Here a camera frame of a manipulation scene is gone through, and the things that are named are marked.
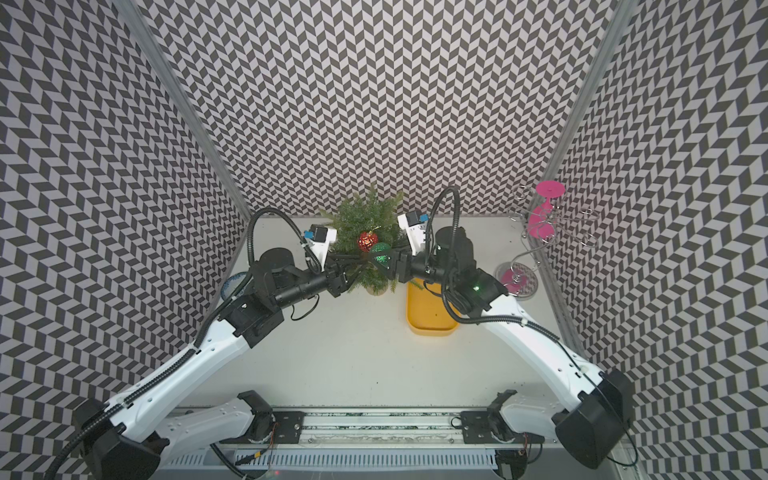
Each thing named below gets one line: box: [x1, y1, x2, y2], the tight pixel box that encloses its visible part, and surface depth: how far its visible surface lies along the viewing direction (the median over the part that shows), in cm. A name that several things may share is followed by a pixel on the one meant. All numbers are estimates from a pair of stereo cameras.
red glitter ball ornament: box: [358, 231, 379, 253], surface depth 72 cm
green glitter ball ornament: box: [370, 242, 392, 263], surface depth 64 cm
